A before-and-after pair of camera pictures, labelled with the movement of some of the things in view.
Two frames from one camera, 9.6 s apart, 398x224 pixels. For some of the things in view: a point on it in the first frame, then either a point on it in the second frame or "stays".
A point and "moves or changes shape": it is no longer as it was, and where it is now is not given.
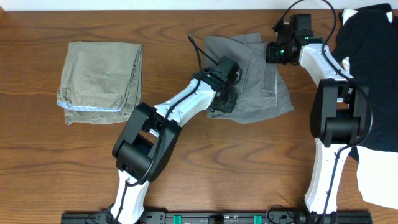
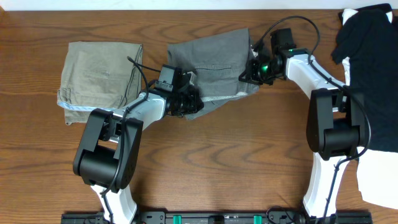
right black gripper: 271,57 → 250,73
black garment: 369,42 stays
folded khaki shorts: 101,82 stays
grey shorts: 260,94 moves or changes shape
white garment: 377,177 stays
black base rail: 221,217 stays
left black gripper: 230,108 → 194,98
